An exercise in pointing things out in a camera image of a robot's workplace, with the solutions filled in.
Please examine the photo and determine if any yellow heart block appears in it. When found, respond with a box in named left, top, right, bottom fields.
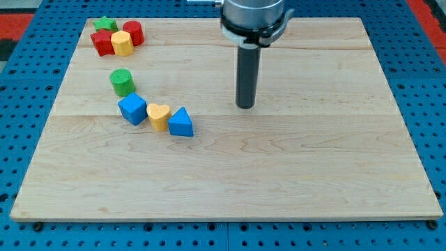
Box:
left=146, top=103, right=171, bottom=132

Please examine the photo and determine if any yellow hexagon block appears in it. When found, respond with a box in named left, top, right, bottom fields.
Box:
left=111, top=31, right=134, bottom=56

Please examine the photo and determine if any blue cube block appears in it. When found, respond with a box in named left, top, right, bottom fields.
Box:
left=118, top=92, right=148, bottom=126

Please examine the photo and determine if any blue triangle block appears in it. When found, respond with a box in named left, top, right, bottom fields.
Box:
left=168, top=107, right=194, bottom=137

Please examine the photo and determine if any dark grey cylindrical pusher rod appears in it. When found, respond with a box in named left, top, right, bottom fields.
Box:
left=236, top=47, right=261, bottom=109

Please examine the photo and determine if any green cylinder block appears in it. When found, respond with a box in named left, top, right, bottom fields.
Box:
left=109, top=68, right=136, bottom=97

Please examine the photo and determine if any green star block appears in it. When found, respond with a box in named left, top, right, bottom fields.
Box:
left=93, top=16, right=118, bottom=32

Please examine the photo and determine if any red star block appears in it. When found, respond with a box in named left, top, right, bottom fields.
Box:
left=90, top=29, right=115, bottom=56

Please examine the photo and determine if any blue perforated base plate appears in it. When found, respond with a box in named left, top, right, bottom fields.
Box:
left=1, top=0, right=445, bottom=250

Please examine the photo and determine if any red cylinder block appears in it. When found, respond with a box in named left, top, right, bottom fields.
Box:
left=123, top=20, right=145, bottom=46

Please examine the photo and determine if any light wooden board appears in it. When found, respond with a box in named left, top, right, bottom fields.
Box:
left=10, top=18, right=443, bottom=222

